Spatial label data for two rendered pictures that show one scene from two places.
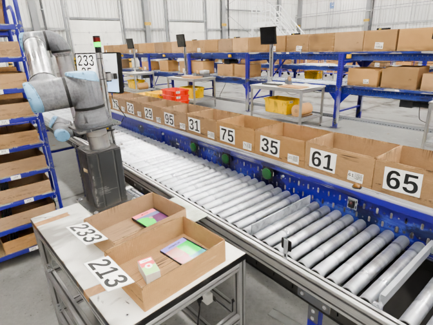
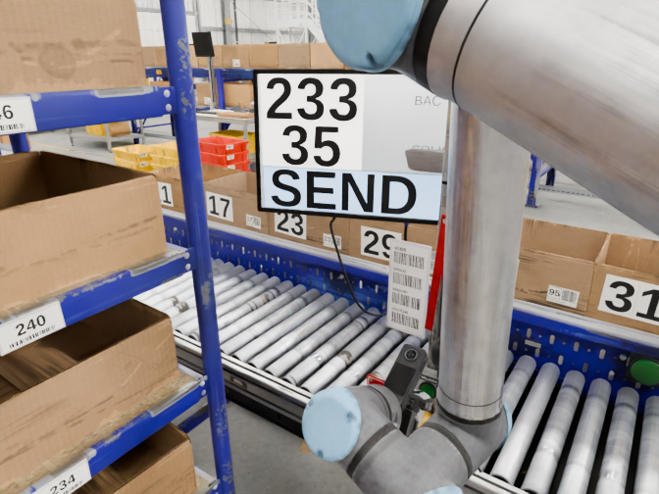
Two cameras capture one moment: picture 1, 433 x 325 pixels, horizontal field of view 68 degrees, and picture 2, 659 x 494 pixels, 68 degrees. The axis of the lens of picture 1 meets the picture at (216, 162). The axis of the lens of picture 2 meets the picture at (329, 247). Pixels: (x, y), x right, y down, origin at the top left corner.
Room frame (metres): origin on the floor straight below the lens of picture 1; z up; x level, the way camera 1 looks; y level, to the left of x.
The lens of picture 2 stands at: (1.67, 1.26, 1.58)
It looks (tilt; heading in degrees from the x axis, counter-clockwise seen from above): 22 degrees down; 344
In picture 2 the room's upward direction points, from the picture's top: straight up
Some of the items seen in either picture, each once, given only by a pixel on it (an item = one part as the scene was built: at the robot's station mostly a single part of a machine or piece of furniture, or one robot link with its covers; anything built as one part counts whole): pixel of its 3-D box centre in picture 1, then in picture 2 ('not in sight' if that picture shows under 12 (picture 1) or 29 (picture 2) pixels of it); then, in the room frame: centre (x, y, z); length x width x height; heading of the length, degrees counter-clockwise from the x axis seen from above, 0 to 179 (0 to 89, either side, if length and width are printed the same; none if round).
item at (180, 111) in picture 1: (187, 117); (530, 258); (2.87, 0.25, 0.97); 0.39 x 0.29 x 0.17; 39
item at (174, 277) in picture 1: (166, 256); not in sight; (1.06, 0.21, 0.80); 0.38 x 0.28 x 0.10; 132
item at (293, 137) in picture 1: (292, 143); not in sight; (1.96, -0.49, 0.96); 0.39 x 0.29 x 0.17; 39
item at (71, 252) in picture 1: (126, 236); not in sight; (1.31, 0.44, 0.74); 1.00 x 0.58 x 0.03; 42
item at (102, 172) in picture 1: (102, 174); not in sight; (1.66, 0.64, 0.91); 0.26 x 0.26 x 0.33; 42
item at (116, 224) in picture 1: (136, 222); not in sight; (1.32, 0.38, 0.80); 0.38 x 0.28 x 0.10; 135
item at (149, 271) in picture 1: (149, 270); not in sight; (1.00, 0.27, 0.78); 0.10 x 0.06 x 0.05; 30
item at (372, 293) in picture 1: (395, 271); not in sight; (1.01, -0.68, 0.72); 0.52 x 0.05 x 0.05; 129
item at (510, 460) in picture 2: (154, 157); (529, 418); (2.47, 0.51, 0.72); 0.52 x 0.05 x 0.05; 129
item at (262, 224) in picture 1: (283, 216); not in sight; (1.44, -0.33, 0.74); 0.46 x 0.01 x 0.09; 129
